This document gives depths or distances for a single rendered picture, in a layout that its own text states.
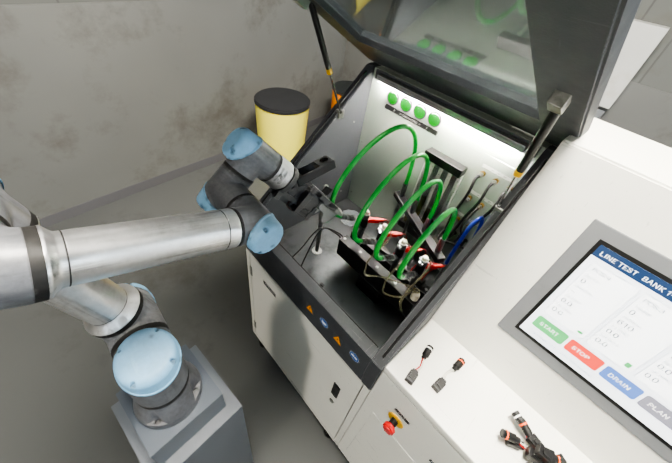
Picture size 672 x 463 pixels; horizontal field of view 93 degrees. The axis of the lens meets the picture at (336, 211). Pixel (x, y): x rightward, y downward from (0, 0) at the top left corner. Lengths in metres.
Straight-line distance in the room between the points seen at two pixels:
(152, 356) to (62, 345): 1.53
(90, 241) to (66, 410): 1.65
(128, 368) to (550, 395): 0.95
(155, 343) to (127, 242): 0.32
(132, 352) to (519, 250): 0.87
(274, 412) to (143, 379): 1.17
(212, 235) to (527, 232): 0.68
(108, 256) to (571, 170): 0.83
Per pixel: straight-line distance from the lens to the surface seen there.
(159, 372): 0.78
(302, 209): 0.80
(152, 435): 0.98
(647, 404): 0.98
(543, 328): 0.93
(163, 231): 0.54
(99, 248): 0.52
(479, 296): 0.95
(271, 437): 1.85
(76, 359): 2.22
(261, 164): 0.70
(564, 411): 1.04
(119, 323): 0.83
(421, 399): 0.93
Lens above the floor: 1.82
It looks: 42 degrees down
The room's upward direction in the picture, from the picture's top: 10 degrees clockwise
